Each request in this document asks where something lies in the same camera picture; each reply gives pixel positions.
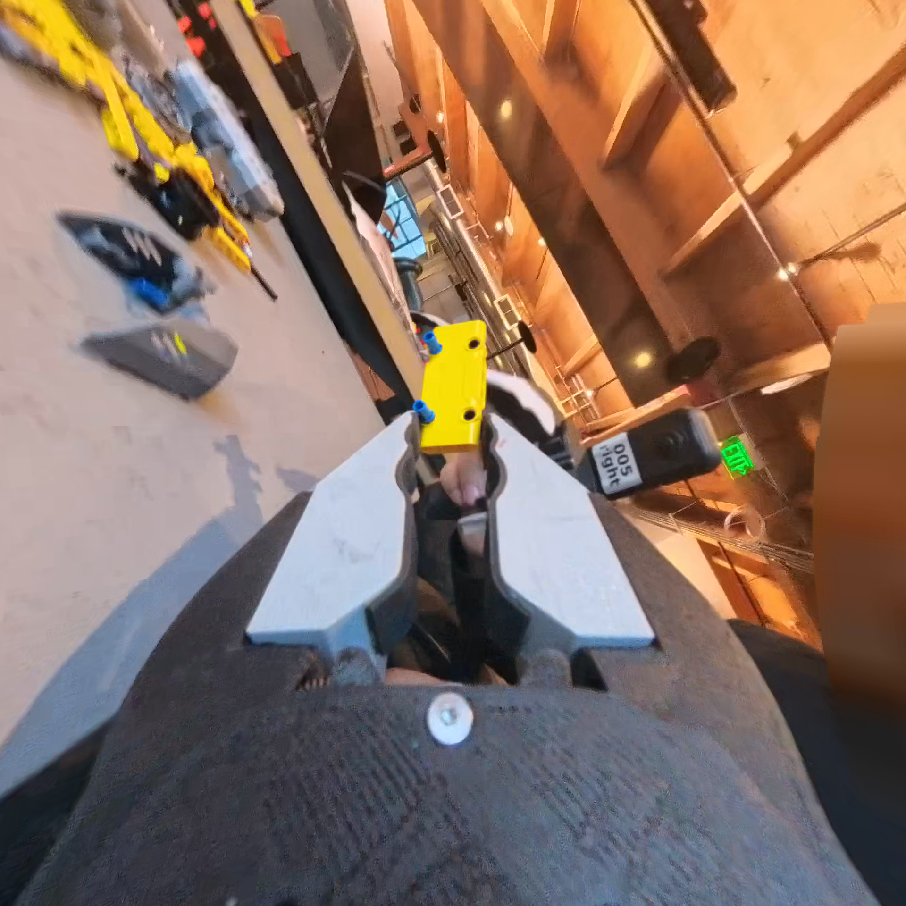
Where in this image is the grey striped wedge brick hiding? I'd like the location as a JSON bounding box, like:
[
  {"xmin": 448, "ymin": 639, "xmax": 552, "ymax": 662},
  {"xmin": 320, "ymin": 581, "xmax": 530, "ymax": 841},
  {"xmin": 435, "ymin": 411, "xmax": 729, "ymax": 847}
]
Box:
[{"xmin": 80, "ymin": 321, "xmax": 239, "ymax": 401}]

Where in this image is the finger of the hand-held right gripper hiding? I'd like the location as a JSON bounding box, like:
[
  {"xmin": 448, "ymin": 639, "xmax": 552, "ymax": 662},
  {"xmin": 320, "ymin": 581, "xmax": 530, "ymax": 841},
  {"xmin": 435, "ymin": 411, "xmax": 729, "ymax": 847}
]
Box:
[{"xmin": 486, "ymin": 368, "xmax": 571, "ymax": 465}]

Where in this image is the grey toy battery box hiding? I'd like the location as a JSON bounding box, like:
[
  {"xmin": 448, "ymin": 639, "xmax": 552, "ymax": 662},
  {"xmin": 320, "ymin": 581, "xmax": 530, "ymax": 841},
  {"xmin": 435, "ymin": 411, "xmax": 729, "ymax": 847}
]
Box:
[{"xmin": 168, "ymin": 58, "xmax": 286, "ymax": 222}]

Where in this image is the pile of loose toy bricks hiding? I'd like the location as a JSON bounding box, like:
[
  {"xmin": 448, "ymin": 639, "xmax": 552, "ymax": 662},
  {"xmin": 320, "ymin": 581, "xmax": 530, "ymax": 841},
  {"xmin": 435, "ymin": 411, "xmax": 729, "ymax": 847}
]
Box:
[{"xmin": 0, "ymin": 0, "xmax": 278, "ymax": 302}]

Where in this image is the neighbouring grey desk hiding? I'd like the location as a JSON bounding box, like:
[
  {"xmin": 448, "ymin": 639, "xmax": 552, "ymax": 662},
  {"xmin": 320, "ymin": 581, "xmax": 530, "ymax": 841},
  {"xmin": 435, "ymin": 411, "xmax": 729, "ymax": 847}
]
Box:
[{"xmin": 208, "ymin": 0, "xmax": 429, "ymax": 408}]

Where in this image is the person's right hand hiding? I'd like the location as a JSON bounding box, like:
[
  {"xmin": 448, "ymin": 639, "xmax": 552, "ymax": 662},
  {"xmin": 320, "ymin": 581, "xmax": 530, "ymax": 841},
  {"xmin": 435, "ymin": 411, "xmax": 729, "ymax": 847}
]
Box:
[{"xmin": 440, "ymin": 453, "xmax": 491, "ymax": 508}]

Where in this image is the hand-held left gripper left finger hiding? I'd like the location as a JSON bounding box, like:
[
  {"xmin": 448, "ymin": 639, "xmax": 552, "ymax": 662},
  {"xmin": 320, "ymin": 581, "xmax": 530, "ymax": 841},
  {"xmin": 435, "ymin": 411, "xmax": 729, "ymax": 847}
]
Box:
[{"xmin": 245, "ymin": 412, "xmax": 420, "ymax": 649}]

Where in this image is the green exit sign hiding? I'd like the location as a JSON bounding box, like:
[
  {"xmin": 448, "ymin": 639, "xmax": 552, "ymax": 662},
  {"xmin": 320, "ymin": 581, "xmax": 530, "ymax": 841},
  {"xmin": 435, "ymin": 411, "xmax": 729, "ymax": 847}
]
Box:
[{"xmin": 718, "ymin": 435, "xmax": 757, "ymax": 480}]

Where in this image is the large paned window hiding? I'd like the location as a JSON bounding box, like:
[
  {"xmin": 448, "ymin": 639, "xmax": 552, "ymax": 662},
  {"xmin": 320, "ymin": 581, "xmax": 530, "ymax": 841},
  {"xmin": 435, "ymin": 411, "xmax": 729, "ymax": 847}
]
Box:
[{"xmin": 381, "ymin": 176, "xmax": 427, "ymax": 261}]

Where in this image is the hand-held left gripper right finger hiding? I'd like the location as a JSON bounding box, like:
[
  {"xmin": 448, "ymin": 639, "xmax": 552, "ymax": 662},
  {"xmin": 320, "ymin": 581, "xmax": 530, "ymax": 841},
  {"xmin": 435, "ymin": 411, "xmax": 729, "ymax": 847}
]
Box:
[{"xmin": 483, "ymin": 414, "xmax": 656, "ymax": 653}]

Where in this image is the yellow toy panel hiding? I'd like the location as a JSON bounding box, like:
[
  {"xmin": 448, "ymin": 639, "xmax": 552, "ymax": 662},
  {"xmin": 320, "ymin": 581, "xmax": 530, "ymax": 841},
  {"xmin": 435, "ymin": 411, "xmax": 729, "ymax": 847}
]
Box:
[{"xmin": 412, "ymin": 320, "xmax": 490, "ymax": 455}]

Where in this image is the dark grey wedge brick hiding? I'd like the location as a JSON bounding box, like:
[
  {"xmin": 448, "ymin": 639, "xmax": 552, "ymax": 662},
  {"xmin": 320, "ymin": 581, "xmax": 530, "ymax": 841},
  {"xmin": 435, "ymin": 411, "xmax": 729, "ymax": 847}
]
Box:
[{"xmin": 56, "ymin": 211, "xmax": 214, "ymax": 316}]

